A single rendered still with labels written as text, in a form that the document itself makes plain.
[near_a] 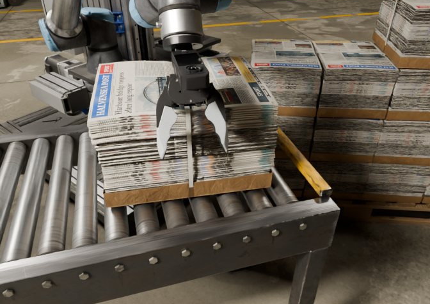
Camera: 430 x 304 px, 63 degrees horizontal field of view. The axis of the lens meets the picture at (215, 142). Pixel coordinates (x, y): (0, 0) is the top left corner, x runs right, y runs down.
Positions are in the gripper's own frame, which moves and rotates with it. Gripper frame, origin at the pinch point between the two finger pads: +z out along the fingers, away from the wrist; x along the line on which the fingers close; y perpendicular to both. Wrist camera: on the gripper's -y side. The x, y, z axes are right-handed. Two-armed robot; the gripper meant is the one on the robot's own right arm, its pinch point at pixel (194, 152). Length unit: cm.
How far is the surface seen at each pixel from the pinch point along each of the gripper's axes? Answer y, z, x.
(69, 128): 51, -7, 32
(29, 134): 50, -6, 43
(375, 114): 76, -1, -86
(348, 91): 74, -12, -73
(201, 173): 15.0, 6.1, -2.5
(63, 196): 24.8, 8.9, 29.2
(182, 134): 8.9, -3.1, 1.3
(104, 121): 6.6, -7.1, 15.5
